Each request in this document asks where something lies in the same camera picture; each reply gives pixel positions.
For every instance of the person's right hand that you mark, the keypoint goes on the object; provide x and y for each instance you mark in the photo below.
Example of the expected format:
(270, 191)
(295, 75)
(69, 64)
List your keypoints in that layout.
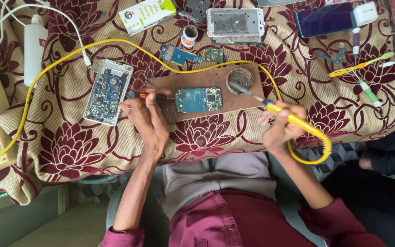
(279, 135)

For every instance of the person's left hand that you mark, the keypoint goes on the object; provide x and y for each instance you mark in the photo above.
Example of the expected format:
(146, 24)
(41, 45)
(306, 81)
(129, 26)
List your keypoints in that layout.
(151, 133)

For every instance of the person's right fingers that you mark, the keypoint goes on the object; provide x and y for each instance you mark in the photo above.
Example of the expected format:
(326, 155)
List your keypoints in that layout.
(286, 108)

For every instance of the yellow soldering iron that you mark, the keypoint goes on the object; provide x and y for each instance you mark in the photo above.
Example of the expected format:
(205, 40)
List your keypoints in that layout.
(298, 120)

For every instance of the orange black screwdriver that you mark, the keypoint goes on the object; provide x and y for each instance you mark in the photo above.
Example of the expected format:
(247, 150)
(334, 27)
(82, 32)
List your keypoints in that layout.
(134, 95)

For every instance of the round flux tin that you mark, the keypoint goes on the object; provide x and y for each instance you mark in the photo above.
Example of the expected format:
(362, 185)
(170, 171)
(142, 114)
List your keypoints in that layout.
(240, 78)

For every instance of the teal flex board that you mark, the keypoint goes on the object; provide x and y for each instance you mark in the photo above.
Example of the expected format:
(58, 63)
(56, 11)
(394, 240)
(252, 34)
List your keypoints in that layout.
(334, 56)

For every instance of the green white screwdriver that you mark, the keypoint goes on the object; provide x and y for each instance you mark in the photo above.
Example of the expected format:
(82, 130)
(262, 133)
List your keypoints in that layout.
(369, 90)

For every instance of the small green circuit board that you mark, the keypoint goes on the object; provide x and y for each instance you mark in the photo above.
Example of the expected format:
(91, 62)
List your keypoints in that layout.
(214, 55)

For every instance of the large blue circuit board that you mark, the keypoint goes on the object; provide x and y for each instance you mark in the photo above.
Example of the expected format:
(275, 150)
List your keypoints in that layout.
(194, 100)

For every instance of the brown wooden work board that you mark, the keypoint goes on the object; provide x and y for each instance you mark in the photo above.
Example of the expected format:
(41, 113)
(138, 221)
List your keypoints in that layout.
(197, 80)

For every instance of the purple white screwdriver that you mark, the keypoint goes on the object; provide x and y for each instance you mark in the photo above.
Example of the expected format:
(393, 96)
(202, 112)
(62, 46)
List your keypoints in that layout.
(356, 43)

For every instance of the dark blue smartphone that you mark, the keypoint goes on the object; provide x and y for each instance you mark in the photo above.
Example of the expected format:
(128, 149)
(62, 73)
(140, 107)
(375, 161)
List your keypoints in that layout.
(324, 20)

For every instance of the person's grey trousers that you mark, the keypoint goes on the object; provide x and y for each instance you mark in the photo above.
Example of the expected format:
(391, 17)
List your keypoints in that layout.
(218, 178)

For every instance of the grey card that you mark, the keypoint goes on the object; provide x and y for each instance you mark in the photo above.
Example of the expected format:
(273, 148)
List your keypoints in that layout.
(276, 2)

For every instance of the small blue circuit board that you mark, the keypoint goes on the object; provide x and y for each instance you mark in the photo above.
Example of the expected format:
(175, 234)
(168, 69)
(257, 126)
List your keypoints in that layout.
(177, 55)

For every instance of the white charger adapter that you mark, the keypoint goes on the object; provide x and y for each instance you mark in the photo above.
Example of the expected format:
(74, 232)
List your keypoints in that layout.
(365, 13)

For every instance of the person's maroon shirt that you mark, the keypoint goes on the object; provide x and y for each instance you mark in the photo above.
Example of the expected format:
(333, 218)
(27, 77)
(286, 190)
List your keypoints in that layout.
(235, 223)

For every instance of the black phone part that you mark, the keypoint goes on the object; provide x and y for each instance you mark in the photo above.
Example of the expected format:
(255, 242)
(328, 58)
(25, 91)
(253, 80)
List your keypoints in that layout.
(197, 8)

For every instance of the open silver phone with board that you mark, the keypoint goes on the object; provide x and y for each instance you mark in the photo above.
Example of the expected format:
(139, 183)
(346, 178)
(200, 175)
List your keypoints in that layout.
(107, 92)

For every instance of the beige maroon floral tablecloth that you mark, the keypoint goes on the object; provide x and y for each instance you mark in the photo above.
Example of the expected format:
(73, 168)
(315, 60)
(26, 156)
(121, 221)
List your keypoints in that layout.
(63, 147)

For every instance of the white plastic bottle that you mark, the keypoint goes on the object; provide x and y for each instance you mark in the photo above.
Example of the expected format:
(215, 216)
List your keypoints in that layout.
(34, 51)

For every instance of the white empty phone frame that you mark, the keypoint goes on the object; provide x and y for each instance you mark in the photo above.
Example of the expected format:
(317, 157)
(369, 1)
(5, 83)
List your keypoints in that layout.
(235, 23)

